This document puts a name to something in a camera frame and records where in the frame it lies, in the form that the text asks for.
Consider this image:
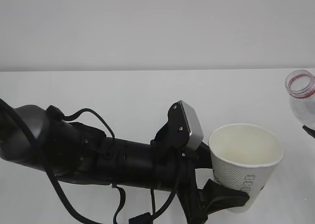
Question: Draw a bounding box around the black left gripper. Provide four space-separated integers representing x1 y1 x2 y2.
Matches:
150 125 250 224

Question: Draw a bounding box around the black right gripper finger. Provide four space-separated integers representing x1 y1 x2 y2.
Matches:
302 126 315 138

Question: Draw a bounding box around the white paper coffee cup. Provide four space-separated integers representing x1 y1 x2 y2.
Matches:
208 124 284 213

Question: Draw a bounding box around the clear water bottle red label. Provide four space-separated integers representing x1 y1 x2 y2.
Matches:
285 69 315 130

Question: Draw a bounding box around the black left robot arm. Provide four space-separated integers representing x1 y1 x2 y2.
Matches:
0 100 249 224

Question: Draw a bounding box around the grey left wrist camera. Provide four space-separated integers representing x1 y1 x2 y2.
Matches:
167 100 204 151

